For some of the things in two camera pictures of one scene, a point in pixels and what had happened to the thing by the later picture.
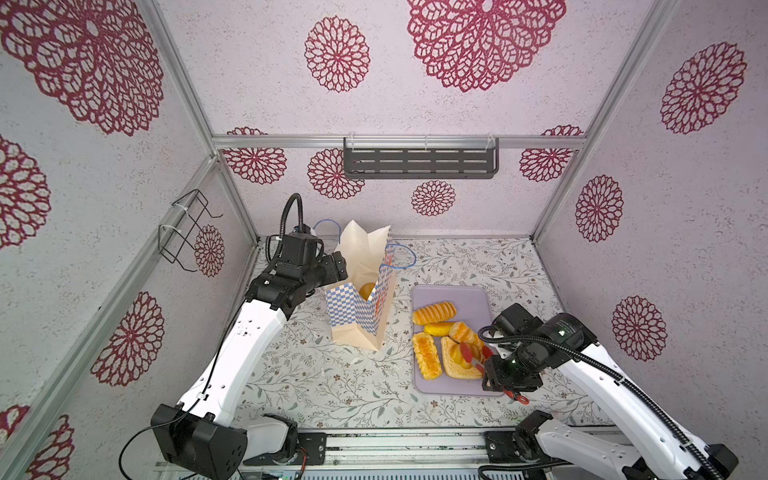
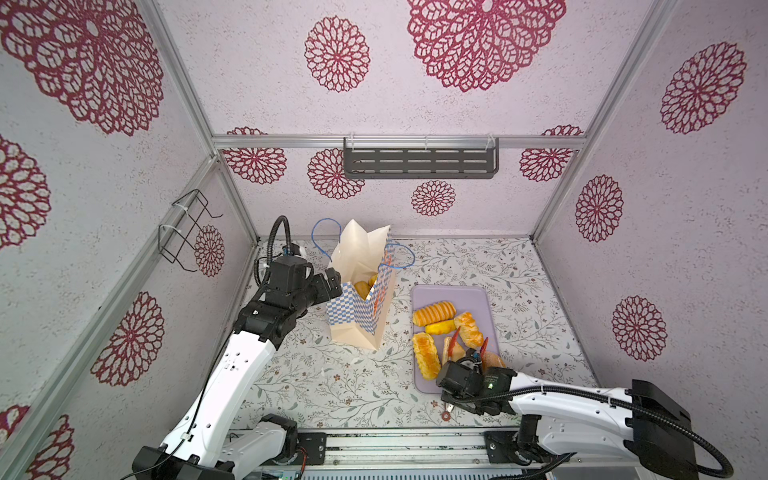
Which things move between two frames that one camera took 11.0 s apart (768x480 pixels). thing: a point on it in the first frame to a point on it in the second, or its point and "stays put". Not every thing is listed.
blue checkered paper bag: (360, 306) stays put
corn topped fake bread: (427, 356) stays put
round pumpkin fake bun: (457, 354) to (366, 286)
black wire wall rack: (179, 243) stays put
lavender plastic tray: (448, 351) stays put
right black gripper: (492, 376) to (444, 396)
